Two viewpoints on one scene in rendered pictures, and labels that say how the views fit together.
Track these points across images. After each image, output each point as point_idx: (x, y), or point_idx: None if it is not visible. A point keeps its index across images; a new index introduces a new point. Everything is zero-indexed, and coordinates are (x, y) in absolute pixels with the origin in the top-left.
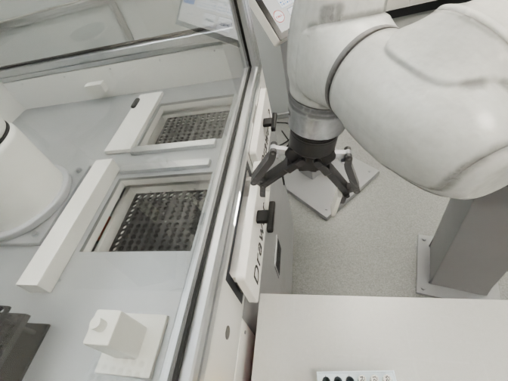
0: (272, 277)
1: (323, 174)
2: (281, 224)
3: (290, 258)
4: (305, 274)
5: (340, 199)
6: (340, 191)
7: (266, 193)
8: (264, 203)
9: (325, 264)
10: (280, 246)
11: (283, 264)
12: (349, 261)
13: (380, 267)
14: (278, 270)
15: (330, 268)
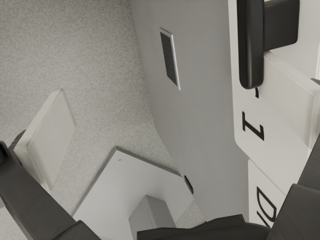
0: (171, 10)
1: (91, 230)
2: (175, 115)
3: (148, 80)
4: (125, 70)
5: (23, 134)
6: (26, 165)
7: (315, 84)
8: (253, 95)
9: (104, 89)
10: (168, 80)
11: (156, 60)
12: (75, 101)
13: (36, 104)
14: (163, 36)
15: (96, 85)
